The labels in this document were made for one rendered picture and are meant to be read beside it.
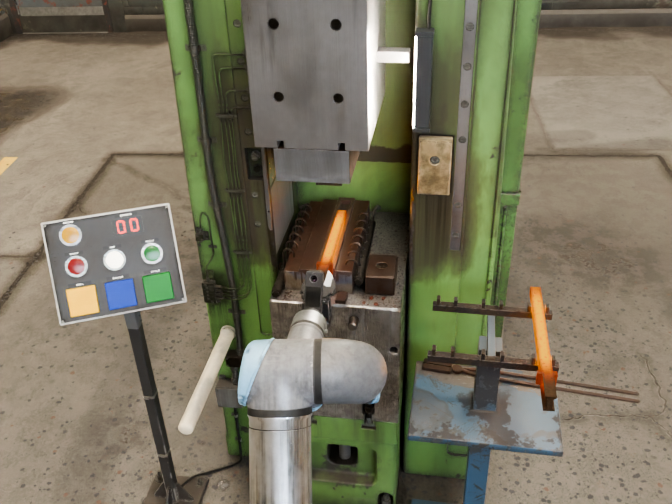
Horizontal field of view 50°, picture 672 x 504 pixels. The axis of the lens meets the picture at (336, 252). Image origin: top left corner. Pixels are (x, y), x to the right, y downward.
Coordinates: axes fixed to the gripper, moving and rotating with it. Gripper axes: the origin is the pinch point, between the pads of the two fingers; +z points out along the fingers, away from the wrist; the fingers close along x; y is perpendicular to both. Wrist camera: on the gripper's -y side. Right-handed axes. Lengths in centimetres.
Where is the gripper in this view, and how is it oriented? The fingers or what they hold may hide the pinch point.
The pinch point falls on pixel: (323, 270)
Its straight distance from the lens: 204.0
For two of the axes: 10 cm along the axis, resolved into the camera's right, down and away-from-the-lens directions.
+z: 1.6, -5.5, 8.2
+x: 9.9, 0.6, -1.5
